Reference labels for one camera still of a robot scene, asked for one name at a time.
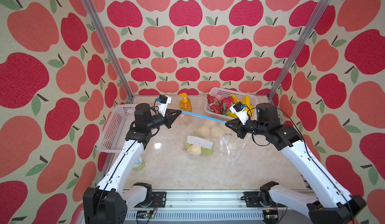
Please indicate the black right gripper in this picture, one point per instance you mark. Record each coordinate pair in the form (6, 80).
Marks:
(238, 129)

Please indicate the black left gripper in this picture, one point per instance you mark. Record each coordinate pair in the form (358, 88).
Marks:
(170, 116)

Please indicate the clear blue zip-top bag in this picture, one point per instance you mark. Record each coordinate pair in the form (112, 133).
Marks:
(229, 146)

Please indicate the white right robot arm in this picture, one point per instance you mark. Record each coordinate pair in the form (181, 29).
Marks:
(331, 204)

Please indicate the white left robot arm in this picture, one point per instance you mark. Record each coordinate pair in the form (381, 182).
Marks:
(107, 203)

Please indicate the cream pear zip bag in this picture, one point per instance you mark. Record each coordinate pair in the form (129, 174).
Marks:
(210, 123)
(216, 132)

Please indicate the red snack bag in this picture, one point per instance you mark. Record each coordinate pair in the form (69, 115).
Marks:
(214, 104)

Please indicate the cream pear in zip bag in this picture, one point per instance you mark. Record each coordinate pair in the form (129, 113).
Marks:
(203, 131)

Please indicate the green toy pear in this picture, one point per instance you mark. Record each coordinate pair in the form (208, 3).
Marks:
(207, 152)

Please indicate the small clear pear bag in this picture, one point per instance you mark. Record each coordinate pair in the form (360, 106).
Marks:
(202, 142)

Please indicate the cream pear in small bag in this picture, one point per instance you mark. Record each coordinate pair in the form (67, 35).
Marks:
(194, 150)

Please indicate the orange soap pump bottle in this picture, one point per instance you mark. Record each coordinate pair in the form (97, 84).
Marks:
(185, 103)

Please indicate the pink toy dragon fruit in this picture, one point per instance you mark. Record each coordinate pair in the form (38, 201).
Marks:
(226, 103)

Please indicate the lower yellow toy banana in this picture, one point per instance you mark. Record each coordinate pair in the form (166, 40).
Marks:
(235, 99)

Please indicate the yellow toy banana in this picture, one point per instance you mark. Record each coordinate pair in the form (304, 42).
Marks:
(235, 99)
(246, 101)

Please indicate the upper yellow toy banana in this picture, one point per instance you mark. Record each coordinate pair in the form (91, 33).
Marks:
(246, 101)

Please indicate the white plastic fruit basket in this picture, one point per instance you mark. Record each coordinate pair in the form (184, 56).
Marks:
(221, 93)

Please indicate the white empty plastic basket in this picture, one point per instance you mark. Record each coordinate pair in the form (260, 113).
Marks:
(117, 126)

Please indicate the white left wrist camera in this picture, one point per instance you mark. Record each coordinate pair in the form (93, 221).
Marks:
(163, 101)

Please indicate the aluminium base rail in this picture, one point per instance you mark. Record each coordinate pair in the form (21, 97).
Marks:
(210, 207)

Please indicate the aluminium left corner post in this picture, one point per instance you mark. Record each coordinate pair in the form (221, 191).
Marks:
(105, 40)

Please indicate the aluminium corner post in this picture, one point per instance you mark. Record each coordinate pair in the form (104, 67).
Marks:
(105, 40)
(305, 34)

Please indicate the aluminium right corner post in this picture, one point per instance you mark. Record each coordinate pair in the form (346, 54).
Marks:
(305, 34)

